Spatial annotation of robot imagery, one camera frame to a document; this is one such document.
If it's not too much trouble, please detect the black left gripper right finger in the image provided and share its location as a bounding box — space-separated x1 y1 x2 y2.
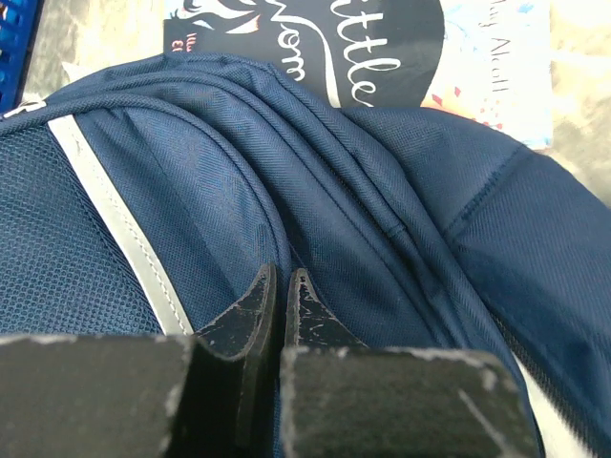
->
280 268 539 457

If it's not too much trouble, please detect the blue plastic shopping basket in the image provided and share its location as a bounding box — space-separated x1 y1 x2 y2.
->
1 0 43 113

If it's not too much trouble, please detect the navy blue student backpack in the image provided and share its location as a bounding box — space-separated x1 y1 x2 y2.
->
1 54 610 457

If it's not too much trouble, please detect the Little Women book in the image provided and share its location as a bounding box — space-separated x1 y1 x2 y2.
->
163 0 553 150

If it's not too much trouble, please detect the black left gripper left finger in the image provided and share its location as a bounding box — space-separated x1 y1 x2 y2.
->
1 264 277 457

